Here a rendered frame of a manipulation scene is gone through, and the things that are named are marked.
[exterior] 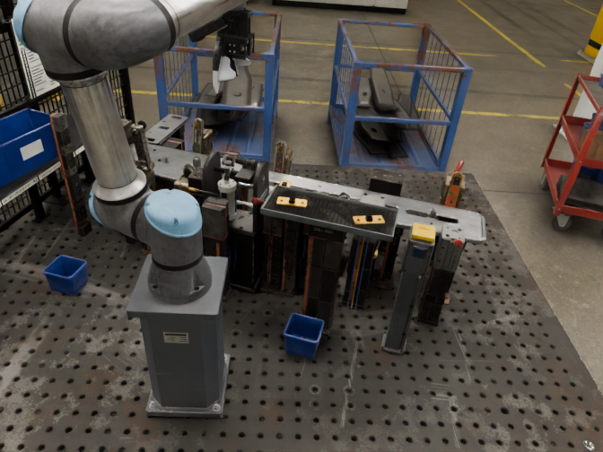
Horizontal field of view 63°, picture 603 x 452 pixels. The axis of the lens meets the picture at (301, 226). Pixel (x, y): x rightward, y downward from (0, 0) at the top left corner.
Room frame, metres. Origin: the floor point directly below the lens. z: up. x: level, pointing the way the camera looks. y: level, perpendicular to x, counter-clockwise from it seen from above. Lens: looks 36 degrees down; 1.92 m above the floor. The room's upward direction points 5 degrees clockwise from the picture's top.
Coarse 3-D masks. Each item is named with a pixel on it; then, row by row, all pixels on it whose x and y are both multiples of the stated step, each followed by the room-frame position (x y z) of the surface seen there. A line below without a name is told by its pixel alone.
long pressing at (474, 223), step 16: (176, 160) 1.65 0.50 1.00; (192, 160) 1.66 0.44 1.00; (160, 176) 1.52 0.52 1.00; (176, 176) 1.53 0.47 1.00; (272, 176) 1.59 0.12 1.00; (288, 176) 1.60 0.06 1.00; (320, 192) 1.51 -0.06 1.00; (336, 192) 1.51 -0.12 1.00; (352, 192) 1.52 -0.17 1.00; (368, 192) 1.53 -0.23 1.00; (400, 208) 1.44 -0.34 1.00; (416, 208) 1.45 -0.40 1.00; (432, 208) 1.46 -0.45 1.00; (448, 208) 1.47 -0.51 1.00; (400, 224) 1.34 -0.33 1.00; (432, 224) 1.36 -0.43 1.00; (464, 224) 1.38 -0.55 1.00; (480, 224) 1.38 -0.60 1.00; (480, 240) 1.29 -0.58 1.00
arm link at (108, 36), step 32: (96, 0) 0.82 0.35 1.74; (128, 0) 0.84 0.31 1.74; (160, 0) 0.87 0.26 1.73; (192, 0) 0.93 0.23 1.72; (224, 0) 1.01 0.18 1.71; (96, 32) 0.78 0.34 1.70; (128, 32) 0.79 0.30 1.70; (160, 32) 0.83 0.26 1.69; (96, 64) 0.78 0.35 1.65; (128, 64) 0.80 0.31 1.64
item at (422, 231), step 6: (414, 222) 1.13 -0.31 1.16; (414, 228) 1.10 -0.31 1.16; (420, 228) 1.10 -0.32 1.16; (426, 228) 1.10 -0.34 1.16; (432, 228) 1.11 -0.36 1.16; (414, 234) 1.07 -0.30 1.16; (420, 234) 1.07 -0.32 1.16; (426, 234) 1.07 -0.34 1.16; (432, 234) 1.08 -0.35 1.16; (432, 240) 1.06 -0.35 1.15
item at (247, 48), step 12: (228, 12) 1.27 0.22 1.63; (240, 12) 1.28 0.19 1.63; (252, 12) 1.31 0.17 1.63; (228, 24) 1.29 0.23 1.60; (240, 24) 1.28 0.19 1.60; (228, 36) 1.28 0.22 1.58; (240, 36) 1.28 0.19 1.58; (252, 36) 1.33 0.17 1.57; (228, 48) 1.28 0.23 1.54; (240, 48) 1.28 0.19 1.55; (252, 48) 1.33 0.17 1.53
